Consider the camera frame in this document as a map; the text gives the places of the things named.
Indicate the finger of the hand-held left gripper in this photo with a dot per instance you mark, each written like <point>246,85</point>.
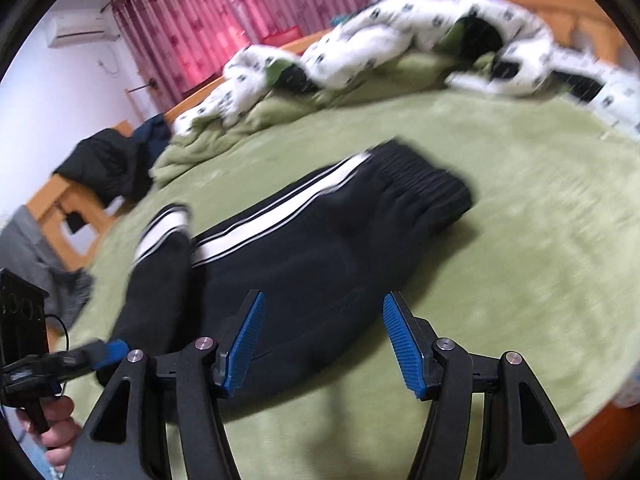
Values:
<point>95,352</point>

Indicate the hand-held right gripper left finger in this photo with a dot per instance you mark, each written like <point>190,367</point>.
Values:
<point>245,340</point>

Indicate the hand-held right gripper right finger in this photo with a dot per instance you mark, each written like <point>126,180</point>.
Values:
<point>402,345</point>

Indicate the black pants with white stripes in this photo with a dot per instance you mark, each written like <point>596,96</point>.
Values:
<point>310,250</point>

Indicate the person's left hand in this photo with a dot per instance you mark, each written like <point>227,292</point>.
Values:
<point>57,430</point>

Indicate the grey jeans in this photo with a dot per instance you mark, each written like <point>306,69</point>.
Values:
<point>35,245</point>

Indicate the black jacket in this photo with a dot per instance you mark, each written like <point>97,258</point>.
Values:
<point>100,165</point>

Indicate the green fleece blanket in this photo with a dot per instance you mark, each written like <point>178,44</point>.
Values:
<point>210,145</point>

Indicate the navy garment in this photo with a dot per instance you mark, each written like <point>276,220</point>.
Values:
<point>152,145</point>

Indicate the wooden coat rack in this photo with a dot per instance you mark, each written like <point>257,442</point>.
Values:
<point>142,100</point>

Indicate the white air conditioner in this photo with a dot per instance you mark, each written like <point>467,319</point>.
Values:
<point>80,30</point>

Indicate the red chair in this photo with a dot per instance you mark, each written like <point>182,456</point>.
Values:
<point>282,36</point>

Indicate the white floral duvet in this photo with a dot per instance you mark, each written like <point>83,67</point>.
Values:
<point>380,35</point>

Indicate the wooden bed frame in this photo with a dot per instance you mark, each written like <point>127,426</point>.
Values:
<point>575,10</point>

